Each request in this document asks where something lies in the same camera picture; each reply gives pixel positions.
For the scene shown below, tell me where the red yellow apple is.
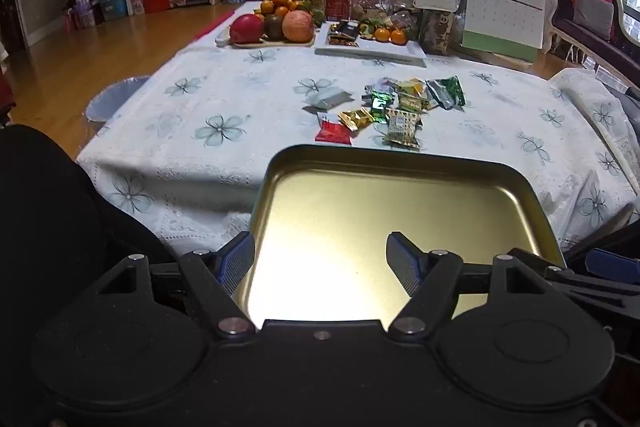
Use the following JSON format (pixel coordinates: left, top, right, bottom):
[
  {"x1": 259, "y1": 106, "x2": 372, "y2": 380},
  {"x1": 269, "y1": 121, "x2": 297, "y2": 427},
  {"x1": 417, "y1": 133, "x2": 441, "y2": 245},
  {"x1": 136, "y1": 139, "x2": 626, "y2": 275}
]
[{"x1": 281, "y1": 9, "x2": 316, "y2": 44}]

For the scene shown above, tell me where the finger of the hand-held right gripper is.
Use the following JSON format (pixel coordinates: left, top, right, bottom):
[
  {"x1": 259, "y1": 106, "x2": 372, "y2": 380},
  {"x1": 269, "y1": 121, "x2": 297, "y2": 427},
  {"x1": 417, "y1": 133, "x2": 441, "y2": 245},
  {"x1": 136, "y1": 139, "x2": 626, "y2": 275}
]
[
  {"x1": 567, "y1": 248, "x2": 640, "y2": 274},
  {"x1": 545, "y1": 266, "x2": 640, "y2": 314}
]

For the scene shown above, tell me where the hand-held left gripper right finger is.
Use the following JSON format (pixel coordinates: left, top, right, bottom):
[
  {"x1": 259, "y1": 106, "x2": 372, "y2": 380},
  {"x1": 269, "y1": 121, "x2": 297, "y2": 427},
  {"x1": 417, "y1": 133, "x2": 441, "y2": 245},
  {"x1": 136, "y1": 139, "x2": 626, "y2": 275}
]
[{"x1": 386, "y1": 231, "x2": 548, "y2": 342}]

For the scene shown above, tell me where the brown label jar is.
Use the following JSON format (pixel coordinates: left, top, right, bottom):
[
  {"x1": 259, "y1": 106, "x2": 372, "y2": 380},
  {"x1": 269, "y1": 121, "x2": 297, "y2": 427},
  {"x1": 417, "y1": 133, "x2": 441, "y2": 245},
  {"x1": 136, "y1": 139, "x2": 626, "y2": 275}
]
[{"x1": 417, "y1": 7, "x2": 464, "y2": 56}]

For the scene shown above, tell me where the gold metal tin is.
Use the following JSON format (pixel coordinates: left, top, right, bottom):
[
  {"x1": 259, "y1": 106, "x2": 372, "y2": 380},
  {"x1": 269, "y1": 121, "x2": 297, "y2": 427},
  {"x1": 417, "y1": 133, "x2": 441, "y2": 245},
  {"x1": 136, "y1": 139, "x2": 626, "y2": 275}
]
[{"x1": 235, "y1": 144, "x2": 567, "y2": 325}]

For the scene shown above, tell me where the dark red apple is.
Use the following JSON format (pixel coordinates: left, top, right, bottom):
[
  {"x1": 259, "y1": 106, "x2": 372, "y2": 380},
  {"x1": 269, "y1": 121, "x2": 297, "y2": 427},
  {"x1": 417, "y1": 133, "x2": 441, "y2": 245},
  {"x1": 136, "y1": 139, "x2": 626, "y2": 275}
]
[{"x1": 229, "y1": 13, "x2": 265, "y2": 44}]

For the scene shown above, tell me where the white green patterned snack packet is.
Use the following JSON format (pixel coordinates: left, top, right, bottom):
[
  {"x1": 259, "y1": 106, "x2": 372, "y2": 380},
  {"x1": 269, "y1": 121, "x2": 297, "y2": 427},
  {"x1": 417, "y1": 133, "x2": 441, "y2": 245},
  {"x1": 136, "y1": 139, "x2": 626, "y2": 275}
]
[{"x1": 384, "y1": 108, "x2": 424, "y2": 150}]

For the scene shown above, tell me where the desk calendar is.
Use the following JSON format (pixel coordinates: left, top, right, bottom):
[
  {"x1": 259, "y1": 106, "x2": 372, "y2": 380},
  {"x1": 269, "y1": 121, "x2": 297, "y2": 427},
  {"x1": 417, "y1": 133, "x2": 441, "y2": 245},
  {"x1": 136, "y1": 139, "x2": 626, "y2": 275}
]
[{"x1": 460, "y1": 0, "x2": 546, "y2": 62}]

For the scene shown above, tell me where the black snack packet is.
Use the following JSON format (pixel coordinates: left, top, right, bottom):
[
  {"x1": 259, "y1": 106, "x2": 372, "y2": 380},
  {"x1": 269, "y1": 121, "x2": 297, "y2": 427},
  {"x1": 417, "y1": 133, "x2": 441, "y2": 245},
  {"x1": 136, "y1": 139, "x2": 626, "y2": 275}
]
[{"x1": 327, "y1": 21, "x2": 361, "y2": 42}]

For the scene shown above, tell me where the white rectangular plate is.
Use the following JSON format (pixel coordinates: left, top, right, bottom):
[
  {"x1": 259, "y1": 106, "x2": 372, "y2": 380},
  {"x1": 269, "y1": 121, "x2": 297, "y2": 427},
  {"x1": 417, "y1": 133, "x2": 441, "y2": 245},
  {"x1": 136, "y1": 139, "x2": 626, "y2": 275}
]
[{"x1": 314, "y1": 21, "x2": 429, "y2": 68}]

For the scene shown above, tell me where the white pink snack packet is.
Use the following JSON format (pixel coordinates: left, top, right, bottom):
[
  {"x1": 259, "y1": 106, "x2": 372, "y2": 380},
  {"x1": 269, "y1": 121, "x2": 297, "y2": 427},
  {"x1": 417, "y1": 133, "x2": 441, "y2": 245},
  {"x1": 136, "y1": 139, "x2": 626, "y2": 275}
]
[{"x1": 364, "y1": 77, "x2": 401, "y2": 96}]

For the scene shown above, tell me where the red snack packet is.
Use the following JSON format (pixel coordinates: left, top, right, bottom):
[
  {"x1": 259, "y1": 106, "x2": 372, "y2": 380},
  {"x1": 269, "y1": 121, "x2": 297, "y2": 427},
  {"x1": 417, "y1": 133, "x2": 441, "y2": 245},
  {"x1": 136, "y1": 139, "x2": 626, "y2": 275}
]
[{"x1": 315, "y1": 122, "x2": 354, "y2": 145}]

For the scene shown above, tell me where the wooden fruit tray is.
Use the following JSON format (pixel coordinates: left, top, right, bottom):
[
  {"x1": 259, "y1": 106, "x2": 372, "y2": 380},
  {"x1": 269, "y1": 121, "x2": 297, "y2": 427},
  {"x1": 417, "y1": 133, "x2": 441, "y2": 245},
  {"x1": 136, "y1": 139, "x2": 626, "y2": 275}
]
[{"x1": 215, "y1": 29, "x2": 317, "y2": 50}]

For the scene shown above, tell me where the shiny green snack packet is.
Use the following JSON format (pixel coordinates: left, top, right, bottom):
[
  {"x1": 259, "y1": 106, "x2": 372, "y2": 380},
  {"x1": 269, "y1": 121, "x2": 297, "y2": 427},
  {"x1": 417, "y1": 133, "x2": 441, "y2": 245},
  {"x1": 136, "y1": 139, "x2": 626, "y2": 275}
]
[{"x1": 369, "y1": 91, "x2": 396, "y2": 124}]

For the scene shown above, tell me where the yellow snack packet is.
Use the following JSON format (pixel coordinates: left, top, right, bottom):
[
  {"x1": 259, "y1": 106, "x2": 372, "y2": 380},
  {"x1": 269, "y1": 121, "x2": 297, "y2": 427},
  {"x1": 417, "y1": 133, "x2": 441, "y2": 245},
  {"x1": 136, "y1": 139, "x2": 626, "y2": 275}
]
[{"x1": 396, "y1": 78, "x2": 429, "y2": 100}]

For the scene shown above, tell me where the pile of tangerines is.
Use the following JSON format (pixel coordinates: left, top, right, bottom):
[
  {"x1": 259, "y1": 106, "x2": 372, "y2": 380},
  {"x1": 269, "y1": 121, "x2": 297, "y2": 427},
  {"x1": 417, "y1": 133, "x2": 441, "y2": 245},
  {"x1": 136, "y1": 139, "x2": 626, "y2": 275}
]
[{"x1": 254, "y1": 0, "x2": 313, "y2": 20}]

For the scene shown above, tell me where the white floral chair cover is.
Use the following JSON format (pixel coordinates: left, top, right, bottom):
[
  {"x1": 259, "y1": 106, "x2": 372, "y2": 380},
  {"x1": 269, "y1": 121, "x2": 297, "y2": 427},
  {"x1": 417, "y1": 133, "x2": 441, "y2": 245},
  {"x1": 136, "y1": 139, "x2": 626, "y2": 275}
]
[{"x1": 547, "y1": 67, "x2": 640, "y2": 192}]

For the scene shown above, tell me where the dark sofa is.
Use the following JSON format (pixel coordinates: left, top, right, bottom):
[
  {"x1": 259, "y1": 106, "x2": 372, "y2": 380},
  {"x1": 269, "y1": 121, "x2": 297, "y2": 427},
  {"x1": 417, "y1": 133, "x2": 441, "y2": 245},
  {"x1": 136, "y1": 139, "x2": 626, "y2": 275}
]
[{"x1": 547, "y1": 0, "x2": 640, "y2": 78}]

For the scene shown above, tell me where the dark round fruit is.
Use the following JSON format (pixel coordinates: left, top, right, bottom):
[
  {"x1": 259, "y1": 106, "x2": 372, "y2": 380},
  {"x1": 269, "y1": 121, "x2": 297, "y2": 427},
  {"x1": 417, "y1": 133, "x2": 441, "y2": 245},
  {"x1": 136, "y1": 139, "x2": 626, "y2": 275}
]
[{"x1": 263, "y1": 13, "x2": 286, "y2": 42}]

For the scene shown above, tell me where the silver grey snack packet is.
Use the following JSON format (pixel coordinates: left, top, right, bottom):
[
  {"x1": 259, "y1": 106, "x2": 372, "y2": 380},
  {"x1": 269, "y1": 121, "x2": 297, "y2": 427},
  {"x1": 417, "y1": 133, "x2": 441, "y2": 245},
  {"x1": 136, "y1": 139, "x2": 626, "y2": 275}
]
[{"x1": 302, "y1": 88, "x2": 353, "y2": 112}]

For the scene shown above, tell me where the person's dark clothing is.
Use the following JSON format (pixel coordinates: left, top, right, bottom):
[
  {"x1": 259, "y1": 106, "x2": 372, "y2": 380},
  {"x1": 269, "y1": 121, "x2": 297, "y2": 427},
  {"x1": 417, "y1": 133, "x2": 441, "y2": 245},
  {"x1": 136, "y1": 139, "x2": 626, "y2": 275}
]
[{"x1": 0, "y1": 124, "x2": 183, "y2": 427}]

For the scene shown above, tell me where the gold snack packet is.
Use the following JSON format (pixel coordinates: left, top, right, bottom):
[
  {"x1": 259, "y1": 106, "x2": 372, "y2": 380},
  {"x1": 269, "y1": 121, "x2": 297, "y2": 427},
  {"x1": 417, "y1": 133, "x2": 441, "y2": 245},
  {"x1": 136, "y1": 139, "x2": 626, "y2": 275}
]
[{"x1": 337, "y1": 107, "x2": 375, "y2": 132}]

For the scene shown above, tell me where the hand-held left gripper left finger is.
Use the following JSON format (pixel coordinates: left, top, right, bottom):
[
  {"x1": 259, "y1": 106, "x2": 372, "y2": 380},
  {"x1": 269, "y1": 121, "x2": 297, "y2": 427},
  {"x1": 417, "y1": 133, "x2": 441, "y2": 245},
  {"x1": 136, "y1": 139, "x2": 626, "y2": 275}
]
[{"x1": 95, "y1": 231, "x2": 257, "y2": 341}]

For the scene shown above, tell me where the white floral tablecloth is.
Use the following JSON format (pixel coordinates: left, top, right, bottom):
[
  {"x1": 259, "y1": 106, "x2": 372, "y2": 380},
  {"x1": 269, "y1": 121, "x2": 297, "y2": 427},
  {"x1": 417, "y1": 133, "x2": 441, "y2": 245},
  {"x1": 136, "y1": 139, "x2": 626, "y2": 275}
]
[{"x1": 75, "y1": 2, "x2": 640, "y2": 258}]

